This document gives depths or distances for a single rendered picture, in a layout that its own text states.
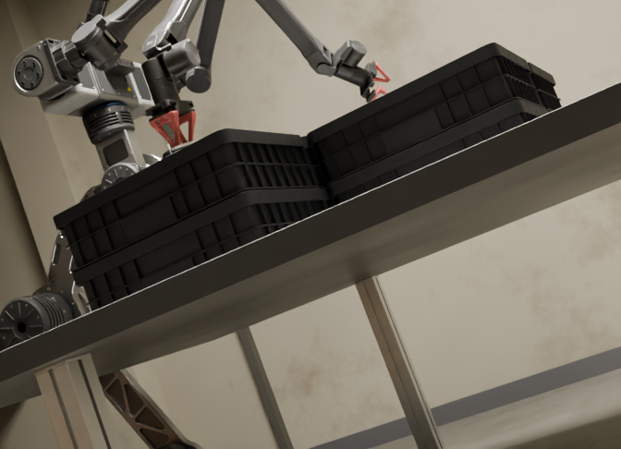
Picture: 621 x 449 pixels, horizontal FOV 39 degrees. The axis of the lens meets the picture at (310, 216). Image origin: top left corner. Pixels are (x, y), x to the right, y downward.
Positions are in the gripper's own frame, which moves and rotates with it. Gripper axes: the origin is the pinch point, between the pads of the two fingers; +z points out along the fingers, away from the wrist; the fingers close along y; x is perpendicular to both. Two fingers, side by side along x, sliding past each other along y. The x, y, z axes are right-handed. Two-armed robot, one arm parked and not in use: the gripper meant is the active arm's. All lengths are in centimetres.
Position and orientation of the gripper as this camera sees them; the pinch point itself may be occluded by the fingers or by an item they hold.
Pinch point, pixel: (182, 144)
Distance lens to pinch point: 193.3
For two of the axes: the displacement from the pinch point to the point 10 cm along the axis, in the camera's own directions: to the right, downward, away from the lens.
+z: 3.4, 9.4, -0.8
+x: -8.4, 3.4, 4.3
